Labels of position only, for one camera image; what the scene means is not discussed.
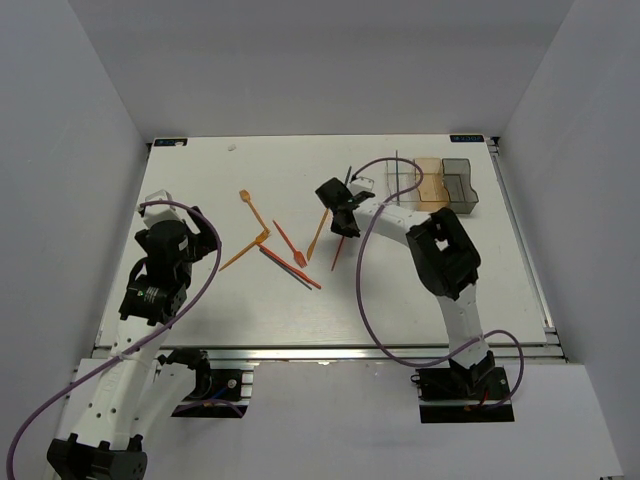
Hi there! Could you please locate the purple cable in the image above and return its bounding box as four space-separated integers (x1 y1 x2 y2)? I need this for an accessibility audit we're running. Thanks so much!
351 157 525 411
7 200 222 480

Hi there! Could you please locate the blue table label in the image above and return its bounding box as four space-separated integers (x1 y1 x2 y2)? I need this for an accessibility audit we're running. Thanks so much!
153 138 188 148
449 134 485 143

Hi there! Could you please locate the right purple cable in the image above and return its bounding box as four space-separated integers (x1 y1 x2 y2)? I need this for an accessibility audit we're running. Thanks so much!
351 157 525 411

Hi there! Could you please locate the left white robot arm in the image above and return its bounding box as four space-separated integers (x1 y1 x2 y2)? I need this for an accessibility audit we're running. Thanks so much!
47 200 222 479

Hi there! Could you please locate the orange plastic fork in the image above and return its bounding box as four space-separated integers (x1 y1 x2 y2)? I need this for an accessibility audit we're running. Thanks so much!
220 229 271 271

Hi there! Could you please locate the red chopstick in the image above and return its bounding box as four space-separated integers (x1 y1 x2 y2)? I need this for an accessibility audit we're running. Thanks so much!
330 236 345 272

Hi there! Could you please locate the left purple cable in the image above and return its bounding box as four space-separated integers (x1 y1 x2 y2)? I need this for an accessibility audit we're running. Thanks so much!
7 200 222 480

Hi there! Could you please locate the dark grey chopstick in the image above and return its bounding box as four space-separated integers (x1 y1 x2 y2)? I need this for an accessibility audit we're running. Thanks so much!
259 249 312 290

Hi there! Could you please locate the orange plastic spoon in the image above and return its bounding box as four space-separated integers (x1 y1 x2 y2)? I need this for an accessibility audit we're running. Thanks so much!
239 189 270 236

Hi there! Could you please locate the right blue table label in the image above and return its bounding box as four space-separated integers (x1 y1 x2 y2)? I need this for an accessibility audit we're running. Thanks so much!
449 134 485 143

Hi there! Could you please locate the dark blue chopstick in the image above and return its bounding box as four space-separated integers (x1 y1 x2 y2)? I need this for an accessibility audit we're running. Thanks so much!
395 149 401 206

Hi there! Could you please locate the red plastic knife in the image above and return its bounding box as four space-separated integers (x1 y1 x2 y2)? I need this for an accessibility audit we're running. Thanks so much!
259 245 322 290

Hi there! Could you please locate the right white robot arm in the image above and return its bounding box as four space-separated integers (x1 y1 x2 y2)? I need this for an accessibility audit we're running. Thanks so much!
316 178 495 399

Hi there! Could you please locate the grey plastic container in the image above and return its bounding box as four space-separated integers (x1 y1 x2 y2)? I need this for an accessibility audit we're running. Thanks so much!
442 158 479 215

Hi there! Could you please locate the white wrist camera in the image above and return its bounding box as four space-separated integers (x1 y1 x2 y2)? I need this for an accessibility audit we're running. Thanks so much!
137 189 184 229
348 176 375 195

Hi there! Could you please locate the red plastic fork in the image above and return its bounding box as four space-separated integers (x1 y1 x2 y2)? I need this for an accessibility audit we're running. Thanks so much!
273 220 307 268

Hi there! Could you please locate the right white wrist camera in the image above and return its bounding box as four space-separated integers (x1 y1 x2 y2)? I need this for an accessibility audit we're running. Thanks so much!
348 176 375 195

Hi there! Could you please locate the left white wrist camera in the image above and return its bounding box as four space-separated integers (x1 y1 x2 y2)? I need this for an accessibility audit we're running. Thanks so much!
137 189 184 229

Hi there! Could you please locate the orange plastic container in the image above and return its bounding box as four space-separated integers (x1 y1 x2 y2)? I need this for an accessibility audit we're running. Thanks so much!
414 157 449 212

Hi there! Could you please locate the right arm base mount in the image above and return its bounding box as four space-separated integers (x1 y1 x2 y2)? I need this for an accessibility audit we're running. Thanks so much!
411 351 515 424

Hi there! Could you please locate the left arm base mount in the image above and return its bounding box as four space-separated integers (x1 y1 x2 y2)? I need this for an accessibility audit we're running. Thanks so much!
157 348 248 419

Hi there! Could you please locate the orange plastic knife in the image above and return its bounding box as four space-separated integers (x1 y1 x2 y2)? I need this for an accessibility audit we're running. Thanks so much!
306 208 330 261

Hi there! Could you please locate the left blue table label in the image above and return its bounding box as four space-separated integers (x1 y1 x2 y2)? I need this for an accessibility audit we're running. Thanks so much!
153 138 188 148

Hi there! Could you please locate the clear plastic container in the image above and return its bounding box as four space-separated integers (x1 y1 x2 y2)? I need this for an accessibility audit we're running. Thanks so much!
385 159 420 210

